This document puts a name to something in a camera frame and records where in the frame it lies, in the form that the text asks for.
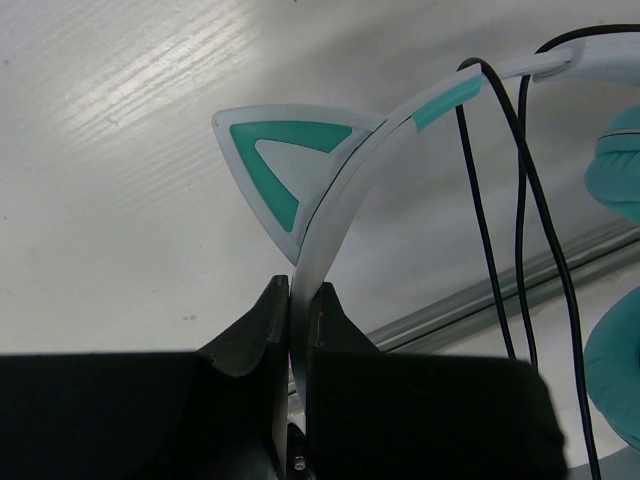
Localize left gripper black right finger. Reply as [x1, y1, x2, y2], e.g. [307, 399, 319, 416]
[305, 283, 568, 479]

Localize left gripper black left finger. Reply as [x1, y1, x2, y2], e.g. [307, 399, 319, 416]
[1, 275, 289, 479]

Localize teal cat ear headphones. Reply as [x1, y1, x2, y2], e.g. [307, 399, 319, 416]
[212, 24, 639, 437]

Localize aluminium rail at front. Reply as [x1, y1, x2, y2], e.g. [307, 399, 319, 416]
[367, 224, 640, 354]

